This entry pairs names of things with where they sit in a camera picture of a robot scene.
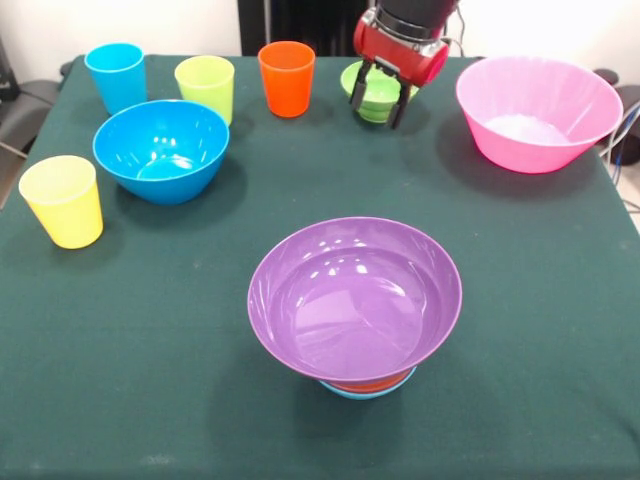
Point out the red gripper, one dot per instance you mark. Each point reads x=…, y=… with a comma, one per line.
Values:
x=395, y=50

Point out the small green plastic bowl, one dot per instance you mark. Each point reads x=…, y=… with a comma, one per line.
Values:
x=380, y=95

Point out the purple plastic bowl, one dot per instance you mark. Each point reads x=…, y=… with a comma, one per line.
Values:
x=350, y=300

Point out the orange plastic bowl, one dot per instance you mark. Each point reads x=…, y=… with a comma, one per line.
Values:
x=367, y=386

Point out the small blue plastic bowl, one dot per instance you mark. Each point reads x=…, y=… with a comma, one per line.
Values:
x=362, y=394

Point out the orange plastic cup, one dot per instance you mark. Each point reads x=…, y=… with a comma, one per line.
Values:
x=286, y=85

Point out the large pink plastic bowl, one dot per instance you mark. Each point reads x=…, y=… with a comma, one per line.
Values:
x=540, y=110

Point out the lime green plastic cup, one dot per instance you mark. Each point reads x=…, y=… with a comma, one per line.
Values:
x=205, y=85

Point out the large blue plastic bowl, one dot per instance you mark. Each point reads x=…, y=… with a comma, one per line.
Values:
x=160, y=150

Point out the black equipment base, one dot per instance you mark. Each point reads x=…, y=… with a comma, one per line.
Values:
x=631, y=95

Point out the blue plastic cup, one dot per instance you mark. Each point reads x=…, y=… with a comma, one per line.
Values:
x=120, y=80

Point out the dark green tablecloth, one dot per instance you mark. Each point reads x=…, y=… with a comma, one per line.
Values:
x=150, y=325

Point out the yellow plastic cup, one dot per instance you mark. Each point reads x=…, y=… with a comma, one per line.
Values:
x=65, y=210

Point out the black chair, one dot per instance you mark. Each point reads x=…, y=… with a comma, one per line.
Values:
x=25, y=110

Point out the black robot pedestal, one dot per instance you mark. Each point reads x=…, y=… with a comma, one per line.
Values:
x=310, y=27

